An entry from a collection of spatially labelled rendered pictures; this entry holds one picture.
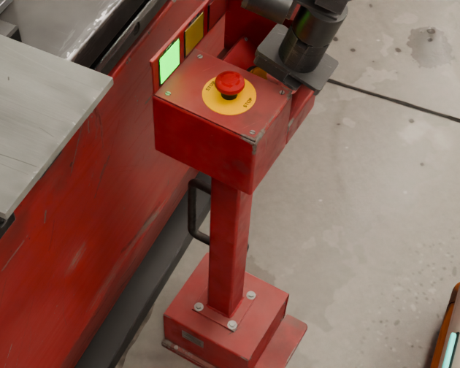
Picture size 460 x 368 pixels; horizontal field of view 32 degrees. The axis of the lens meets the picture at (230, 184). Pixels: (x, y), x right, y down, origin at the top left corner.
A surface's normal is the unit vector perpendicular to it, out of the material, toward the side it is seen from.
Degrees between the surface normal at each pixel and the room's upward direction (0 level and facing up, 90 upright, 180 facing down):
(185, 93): 0
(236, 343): 0
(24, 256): 90
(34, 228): 90
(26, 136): 0
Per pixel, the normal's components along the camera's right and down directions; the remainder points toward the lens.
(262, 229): 0.04, -0.60
